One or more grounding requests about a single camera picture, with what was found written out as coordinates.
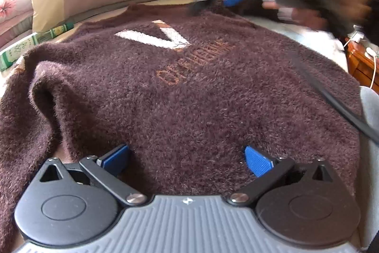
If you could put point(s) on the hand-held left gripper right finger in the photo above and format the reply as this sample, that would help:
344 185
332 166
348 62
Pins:
259 161

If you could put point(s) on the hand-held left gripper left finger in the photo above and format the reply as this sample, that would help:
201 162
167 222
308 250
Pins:
114 159

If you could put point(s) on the brown knitted sweater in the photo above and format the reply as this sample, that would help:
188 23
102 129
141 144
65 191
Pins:
177 110

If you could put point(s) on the person's right forearm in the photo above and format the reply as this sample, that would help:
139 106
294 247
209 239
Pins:
371 10

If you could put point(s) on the grey cloth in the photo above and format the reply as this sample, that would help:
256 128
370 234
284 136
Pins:
370 110

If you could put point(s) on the wooden nightstand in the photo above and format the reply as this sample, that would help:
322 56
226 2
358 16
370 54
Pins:
359 63

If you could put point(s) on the small green bottle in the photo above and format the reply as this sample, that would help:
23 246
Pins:
56 30

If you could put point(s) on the large green bottle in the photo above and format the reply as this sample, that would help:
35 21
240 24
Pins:
17 50

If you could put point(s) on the folded pink quilt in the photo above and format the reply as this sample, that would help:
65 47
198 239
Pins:
11 18

